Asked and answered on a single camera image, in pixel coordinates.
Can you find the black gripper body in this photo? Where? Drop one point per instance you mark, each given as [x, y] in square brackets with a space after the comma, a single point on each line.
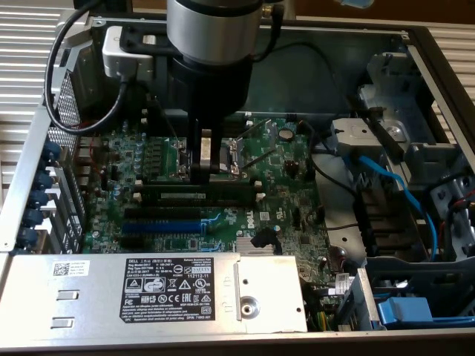
[211, 85]

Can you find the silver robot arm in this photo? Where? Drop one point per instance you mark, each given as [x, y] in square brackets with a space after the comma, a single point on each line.
[208, 29]

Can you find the RAM slot black latches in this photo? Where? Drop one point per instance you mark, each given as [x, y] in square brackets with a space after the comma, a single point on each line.
[200, 204]

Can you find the metal CPU socket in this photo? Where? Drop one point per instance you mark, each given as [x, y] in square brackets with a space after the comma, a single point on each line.
[232, 163]

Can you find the metal locking lever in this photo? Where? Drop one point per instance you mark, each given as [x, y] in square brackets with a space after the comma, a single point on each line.
[259, 157]

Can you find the long black expansion slot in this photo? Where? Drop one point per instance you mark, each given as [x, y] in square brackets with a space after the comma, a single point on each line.
[163, 214]

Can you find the blue expansion slot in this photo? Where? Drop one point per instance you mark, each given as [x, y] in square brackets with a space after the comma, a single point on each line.
[163, 227]

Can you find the round coin battery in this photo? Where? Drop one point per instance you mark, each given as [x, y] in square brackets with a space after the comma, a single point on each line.
[286, 133]

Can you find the grey metal PC case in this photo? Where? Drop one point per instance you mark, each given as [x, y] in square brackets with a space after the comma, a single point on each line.
[315, 74]

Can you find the green Dell motherboard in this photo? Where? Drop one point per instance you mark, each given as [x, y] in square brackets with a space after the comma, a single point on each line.
[282, 207]

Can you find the silver finned heat sink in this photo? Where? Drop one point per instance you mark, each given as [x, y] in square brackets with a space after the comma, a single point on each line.
[245, 247]

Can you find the black plastic connector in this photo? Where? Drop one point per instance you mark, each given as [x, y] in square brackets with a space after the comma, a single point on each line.
[264, 237]

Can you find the short black expansion slot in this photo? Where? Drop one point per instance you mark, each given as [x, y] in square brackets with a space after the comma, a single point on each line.
[131, 243]

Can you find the silver aluminium stop block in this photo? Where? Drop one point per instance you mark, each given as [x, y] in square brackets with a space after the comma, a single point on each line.
[83, 31]

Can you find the blue plastic clip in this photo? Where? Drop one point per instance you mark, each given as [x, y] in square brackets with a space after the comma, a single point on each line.
[46, 178]
[39, 198]
[33, 217]
[52, 151]
[29, 236]

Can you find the silver power supply unit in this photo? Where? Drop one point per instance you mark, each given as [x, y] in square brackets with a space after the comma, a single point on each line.
[92, 296]

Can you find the grey metal drive cage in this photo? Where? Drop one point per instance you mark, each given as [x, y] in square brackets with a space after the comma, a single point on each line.
[393, 85]

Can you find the black ribbed plastic block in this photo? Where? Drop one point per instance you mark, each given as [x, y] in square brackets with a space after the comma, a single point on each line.
[382, 219]

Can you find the grey plastic drive tray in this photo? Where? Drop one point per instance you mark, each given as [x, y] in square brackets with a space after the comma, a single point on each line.
[408, 270]

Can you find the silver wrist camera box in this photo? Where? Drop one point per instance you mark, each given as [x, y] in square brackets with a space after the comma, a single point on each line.
[122, 63]

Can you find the silver disk bay bracket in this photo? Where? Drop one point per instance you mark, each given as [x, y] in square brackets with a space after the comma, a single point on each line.
[356, 133]

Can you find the black plastic rail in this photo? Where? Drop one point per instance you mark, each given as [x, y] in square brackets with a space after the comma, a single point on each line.
[386, 137]

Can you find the blue plastic bracket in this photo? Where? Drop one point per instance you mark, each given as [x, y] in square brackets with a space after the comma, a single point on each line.
[404, 311]

